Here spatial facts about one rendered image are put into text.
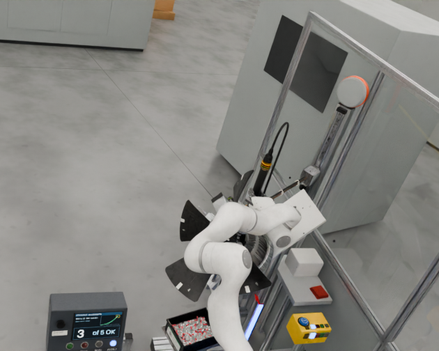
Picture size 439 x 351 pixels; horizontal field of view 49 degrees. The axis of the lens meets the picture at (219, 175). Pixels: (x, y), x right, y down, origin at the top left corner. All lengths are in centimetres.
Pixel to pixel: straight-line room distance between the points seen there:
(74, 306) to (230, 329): 56
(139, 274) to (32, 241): 84
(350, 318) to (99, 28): 592
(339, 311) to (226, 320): 133
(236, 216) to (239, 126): 360
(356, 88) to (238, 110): 273
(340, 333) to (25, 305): 197
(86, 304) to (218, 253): 54
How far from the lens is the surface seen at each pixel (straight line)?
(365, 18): 405
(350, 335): 276
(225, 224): 156
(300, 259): 276
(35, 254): 378
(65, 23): 742
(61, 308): 177
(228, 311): 155
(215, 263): 150
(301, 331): 223
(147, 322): 344
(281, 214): 181
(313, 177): 263
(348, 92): 256
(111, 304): 181
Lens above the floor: 259
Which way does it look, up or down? 30 degrees down
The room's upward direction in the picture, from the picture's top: 18 degrees clockwise
